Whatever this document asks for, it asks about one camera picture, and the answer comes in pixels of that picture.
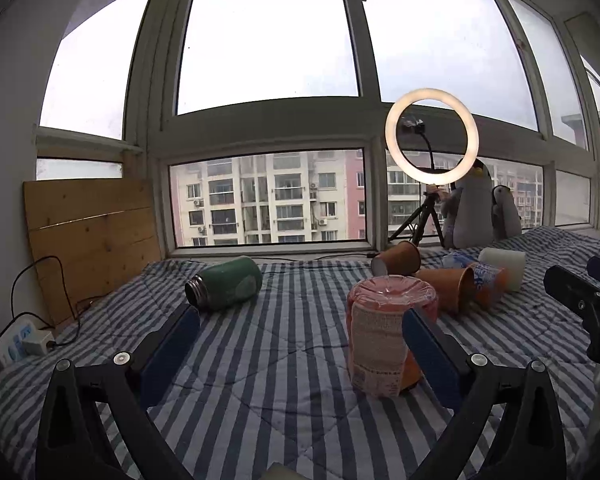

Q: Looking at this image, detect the black tripod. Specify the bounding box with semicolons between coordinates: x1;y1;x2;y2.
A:
388;184;446;249

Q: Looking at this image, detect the black gooseneck phone holder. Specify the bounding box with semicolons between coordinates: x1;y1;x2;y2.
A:
401;115;439;172

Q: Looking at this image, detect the white power strip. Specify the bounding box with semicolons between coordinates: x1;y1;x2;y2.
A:
0;323;45;370

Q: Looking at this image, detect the orange cup with blue print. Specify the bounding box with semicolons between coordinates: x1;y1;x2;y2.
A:
467;261;509;309

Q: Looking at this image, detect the ring light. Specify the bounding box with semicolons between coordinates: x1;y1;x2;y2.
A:
384;88;480;187

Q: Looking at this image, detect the white cup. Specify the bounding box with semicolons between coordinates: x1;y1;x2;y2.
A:
477;247;526;293

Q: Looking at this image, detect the small penguin plush toy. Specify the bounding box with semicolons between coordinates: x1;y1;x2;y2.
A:
490;185;524;241

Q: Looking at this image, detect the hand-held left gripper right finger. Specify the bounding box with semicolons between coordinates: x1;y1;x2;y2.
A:
401;305;567;480

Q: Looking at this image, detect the wooden board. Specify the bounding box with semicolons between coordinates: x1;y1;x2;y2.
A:
22;177;164;329

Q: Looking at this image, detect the white plug adapter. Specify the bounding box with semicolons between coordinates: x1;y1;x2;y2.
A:
22;329;56;357

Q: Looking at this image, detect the orange paper cup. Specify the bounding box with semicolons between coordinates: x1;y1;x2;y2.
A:
414;266;477;314

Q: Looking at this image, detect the green thermos bottle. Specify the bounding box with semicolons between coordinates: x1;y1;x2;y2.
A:
184;255;264;311

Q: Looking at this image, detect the black power cable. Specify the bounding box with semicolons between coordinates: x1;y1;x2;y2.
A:
9;255;97;350

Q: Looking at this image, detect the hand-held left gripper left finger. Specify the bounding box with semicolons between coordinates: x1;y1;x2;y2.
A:
35;303;202;480

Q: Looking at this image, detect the blue striped blanket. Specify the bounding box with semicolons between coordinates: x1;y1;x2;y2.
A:
0;225;600;480

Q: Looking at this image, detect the large penguin plush toy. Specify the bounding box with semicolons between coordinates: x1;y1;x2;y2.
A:
441;157;496;250

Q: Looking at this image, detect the pink plastic cup with label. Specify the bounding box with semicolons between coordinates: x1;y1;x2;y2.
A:
346;275;439;400

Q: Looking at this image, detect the clear plastic cup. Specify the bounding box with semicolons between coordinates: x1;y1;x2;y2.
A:
441;252;477;269

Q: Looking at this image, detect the brown paper cup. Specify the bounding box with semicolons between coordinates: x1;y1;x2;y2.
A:
370;240;423;277

